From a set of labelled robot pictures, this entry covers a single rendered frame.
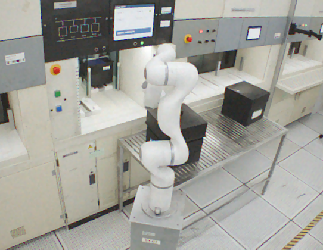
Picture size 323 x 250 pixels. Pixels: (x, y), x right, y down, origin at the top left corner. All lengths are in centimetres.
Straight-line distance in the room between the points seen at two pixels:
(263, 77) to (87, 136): 197
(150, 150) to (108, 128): 77
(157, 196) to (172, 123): 42
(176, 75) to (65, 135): 98
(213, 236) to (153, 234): 100
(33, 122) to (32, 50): 43
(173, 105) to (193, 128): 57
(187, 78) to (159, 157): 38
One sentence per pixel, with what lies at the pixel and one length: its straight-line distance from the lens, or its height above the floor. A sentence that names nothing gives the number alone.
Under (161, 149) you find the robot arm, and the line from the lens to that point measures 137.
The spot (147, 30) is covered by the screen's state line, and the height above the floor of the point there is 151.
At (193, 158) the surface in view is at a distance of 197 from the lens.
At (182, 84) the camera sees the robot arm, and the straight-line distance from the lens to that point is 125.
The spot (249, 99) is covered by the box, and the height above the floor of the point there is 101.
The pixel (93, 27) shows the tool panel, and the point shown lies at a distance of 176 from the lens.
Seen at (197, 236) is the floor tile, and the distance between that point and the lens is 255.
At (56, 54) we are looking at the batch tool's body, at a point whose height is 144.
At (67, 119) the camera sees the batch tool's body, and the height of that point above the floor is 101.
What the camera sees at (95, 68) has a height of 109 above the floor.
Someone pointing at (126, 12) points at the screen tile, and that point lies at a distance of 185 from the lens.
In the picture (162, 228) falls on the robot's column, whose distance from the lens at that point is 161.
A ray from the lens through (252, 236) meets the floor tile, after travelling 268.
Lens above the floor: 198
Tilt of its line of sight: 32 degrees down
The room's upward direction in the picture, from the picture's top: 6 degrees clockwise
